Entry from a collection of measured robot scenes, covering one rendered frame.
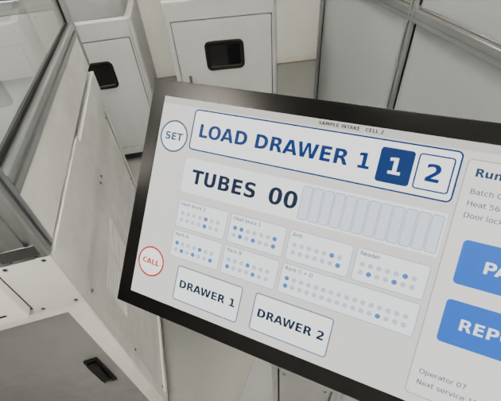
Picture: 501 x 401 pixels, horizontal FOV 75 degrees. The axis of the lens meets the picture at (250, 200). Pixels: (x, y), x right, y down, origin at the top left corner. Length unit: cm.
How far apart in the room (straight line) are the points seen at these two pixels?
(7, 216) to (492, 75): 115
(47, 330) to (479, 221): 80
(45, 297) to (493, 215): 70
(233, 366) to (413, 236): 118
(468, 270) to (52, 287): 65
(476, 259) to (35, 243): 60
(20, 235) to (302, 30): 351
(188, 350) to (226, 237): 114
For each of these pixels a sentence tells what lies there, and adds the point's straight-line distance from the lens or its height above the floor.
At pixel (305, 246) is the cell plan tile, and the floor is 108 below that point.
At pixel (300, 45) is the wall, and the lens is 388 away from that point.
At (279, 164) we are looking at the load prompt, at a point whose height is 114.
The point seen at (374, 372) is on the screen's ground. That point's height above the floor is 99.
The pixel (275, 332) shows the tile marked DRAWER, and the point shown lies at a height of 99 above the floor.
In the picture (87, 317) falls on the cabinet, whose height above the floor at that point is 73.
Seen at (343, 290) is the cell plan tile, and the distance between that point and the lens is 38.
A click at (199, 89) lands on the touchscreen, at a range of 43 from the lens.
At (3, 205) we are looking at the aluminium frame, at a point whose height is 107.
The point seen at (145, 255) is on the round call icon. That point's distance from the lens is 47.
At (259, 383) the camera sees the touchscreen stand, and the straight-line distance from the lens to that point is 140.
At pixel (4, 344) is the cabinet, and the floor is 71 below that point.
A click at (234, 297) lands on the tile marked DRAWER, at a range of 41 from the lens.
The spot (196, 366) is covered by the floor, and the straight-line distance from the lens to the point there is 148.
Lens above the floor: 137
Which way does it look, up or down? 43 degrees down
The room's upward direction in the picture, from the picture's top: 5 degrees counter-clockwise
